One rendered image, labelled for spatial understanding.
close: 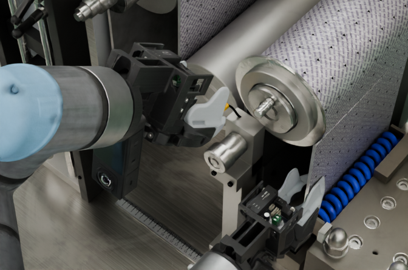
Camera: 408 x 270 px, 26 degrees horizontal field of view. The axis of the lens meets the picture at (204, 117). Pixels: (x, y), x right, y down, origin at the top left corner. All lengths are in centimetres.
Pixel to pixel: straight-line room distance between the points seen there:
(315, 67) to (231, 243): 25
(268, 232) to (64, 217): 44
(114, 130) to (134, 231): 70
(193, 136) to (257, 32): 41
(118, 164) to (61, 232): 61
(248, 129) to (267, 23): 18
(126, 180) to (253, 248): 31
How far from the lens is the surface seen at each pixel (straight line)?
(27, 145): 70
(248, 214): 118
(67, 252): 146
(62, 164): 154
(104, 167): 91
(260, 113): 113
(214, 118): 95
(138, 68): 81
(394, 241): 134
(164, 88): 86
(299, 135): 118
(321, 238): 131
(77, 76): 75
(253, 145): 122
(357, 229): 134
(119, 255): 145
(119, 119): 78
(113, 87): 78
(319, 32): 118
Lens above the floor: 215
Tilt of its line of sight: 51 degrees down
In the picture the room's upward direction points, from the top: straight up
